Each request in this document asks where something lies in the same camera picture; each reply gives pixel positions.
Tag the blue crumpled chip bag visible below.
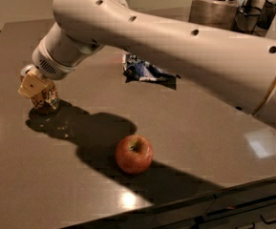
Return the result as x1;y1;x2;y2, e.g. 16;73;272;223
122;53;174;82

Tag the black wire basket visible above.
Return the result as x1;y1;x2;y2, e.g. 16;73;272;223
232;6;262;34

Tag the red apple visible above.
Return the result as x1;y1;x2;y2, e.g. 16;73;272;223
115;135;154;175

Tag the dark drawer with handle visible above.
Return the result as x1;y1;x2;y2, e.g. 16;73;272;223
198;195;276;229

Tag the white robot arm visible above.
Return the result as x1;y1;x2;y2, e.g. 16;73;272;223
19;0;276;129

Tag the orange soda can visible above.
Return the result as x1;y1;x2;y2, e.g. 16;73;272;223
18;64;59;115

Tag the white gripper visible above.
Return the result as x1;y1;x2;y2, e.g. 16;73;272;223
18;23;102;110

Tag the steel snack dispenser base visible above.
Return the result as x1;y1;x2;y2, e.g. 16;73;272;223
188;0;237;31

